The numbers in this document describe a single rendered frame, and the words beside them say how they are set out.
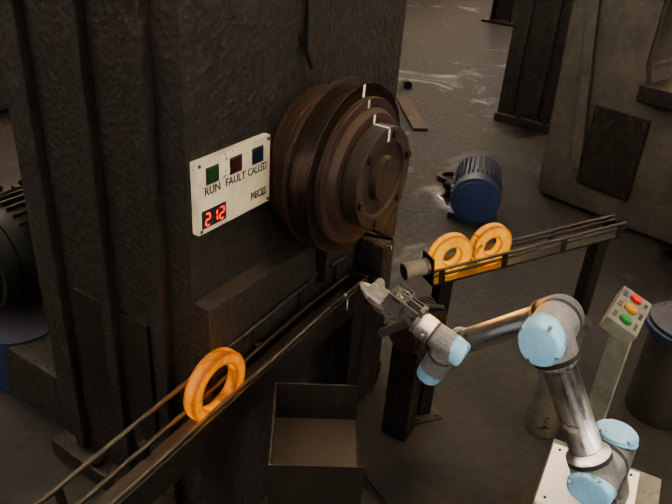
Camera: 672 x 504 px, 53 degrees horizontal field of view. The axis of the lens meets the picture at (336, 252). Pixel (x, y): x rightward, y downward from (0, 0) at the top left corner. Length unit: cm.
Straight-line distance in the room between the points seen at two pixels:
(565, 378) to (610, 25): 287
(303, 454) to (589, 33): 327
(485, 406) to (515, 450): 24
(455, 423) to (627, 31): 251
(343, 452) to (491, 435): 110
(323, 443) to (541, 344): 58
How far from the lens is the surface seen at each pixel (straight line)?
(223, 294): 173
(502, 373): 300
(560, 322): 173
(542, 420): 270
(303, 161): 166
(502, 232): 238
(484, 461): 260
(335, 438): 172
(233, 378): 173
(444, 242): 226
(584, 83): 440
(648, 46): 424
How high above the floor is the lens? 182
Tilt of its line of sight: 30 degrees down
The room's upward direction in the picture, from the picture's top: 4 degrees clockwise
